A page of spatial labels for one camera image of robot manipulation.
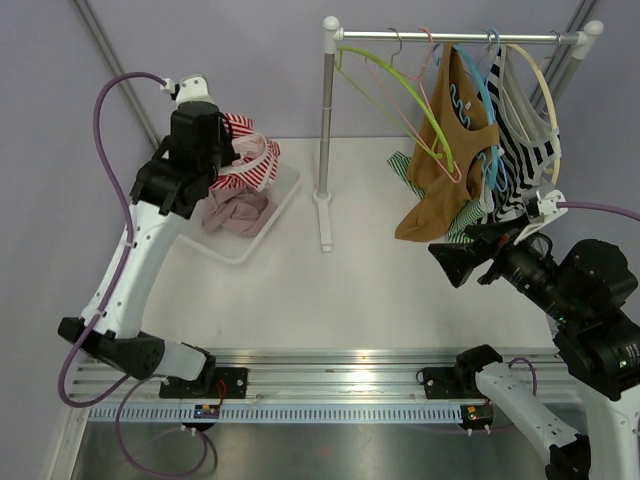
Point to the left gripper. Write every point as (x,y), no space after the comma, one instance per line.
(230,153)

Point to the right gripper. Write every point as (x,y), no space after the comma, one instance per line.
(459,259)

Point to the red striped tank top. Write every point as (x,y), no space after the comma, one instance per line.
(258,162)

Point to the green striped tank top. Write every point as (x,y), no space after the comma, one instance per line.
(471,213)

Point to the pink tank top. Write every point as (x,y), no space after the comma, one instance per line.
(243,212)

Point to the brown tank top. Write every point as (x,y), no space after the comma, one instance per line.
(430,218)

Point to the green hanger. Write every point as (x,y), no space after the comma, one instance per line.
(440,150)

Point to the pink hanger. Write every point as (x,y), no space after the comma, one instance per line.
(431,51)

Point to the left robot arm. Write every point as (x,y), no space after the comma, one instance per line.
(164,195)

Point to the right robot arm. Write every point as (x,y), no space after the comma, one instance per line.
(596,340)

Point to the black white striped tank top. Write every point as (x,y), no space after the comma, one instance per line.
(530,143)

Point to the light blue hanger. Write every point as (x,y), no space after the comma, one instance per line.
(493,41)

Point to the white plastic basket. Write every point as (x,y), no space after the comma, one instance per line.
(228,247)

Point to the clothes rack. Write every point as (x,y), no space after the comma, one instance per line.
(572,48)

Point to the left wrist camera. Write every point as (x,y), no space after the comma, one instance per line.
(193,88)

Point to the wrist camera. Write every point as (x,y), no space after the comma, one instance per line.
(193,88)
(542,206)

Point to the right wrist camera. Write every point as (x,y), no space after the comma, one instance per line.
(542,206)

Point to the aluminium rail base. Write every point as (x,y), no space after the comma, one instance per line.
(310,386)

